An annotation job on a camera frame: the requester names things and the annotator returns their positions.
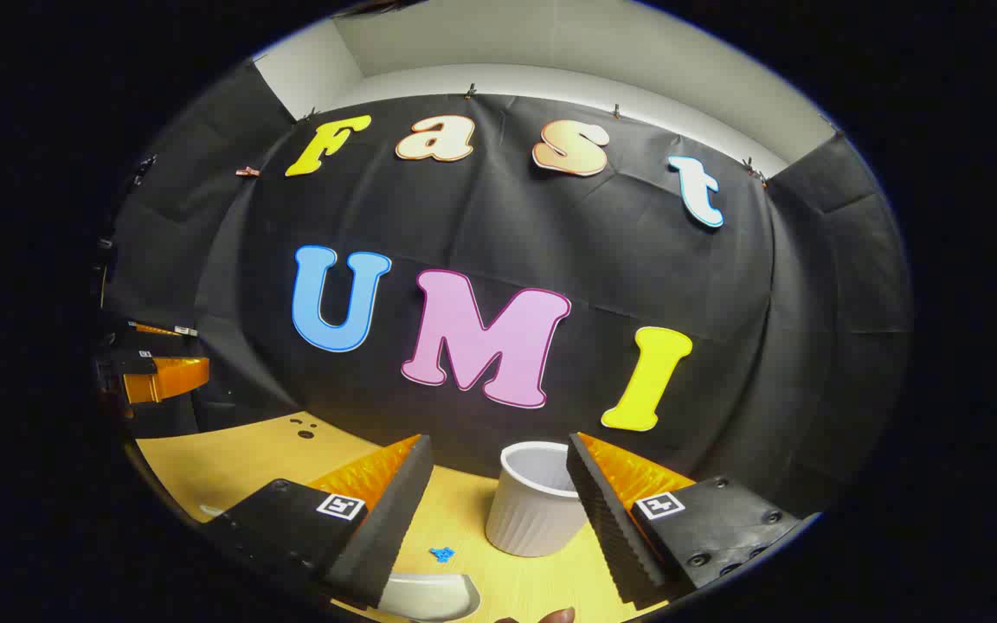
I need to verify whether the white plastic dustpan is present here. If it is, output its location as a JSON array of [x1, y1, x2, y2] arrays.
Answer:
[[377, 571, 482, 622]]

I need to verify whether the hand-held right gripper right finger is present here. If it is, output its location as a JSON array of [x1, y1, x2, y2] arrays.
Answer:
[[566, 432, 811, 607]]

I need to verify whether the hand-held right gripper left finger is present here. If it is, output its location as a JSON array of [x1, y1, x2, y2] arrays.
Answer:
[[203, 434, 434, 611]]

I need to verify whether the wooden desktop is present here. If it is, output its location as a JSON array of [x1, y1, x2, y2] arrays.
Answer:
[[135, 411, 698, 623]]

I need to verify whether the white ribbed garbage bin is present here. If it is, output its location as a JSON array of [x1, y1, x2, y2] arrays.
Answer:
[[486, 441, 590, 558]]

